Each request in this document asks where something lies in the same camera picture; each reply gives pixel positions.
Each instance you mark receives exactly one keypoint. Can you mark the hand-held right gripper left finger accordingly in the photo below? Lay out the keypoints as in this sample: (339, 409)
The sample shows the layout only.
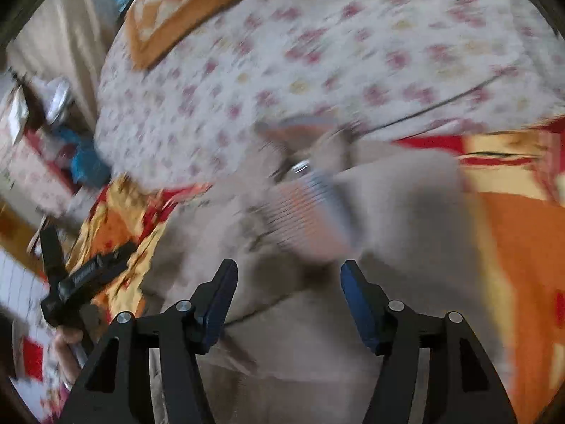
(218, 307)

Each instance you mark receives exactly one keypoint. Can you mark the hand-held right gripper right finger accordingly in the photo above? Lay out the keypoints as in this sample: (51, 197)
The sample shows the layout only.
(358, 307)

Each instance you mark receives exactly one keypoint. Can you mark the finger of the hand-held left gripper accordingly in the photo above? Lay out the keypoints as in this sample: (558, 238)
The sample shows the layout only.
(50, 251)
(110, 263)

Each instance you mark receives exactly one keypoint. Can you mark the grey hooded garment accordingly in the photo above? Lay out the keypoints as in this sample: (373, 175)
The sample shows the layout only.
(419, 212)

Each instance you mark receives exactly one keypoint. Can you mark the person's left hand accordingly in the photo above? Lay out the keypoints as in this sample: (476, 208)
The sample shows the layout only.
(66, 353)

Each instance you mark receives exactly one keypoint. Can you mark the red-brown bedside table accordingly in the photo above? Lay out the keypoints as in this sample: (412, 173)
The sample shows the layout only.
(31, 159)

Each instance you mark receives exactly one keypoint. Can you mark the blue plastic bag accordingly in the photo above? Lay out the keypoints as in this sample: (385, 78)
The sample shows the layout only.
(88, 161)

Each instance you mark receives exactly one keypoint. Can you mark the white round object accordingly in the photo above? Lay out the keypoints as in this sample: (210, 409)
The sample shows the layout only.
(58, 99)

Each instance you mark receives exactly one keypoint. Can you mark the red orange printed blanket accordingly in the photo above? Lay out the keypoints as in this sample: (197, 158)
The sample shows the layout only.
(521, 238)

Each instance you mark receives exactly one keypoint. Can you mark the beige curtain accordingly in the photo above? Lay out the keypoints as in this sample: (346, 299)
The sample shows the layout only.
(66, 31)

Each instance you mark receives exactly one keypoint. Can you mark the white floral quilt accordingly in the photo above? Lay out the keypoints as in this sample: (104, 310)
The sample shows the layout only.
(344, 53)

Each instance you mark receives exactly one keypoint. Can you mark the orange checkered pillow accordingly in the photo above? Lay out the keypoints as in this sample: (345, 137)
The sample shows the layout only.
(176, 4)

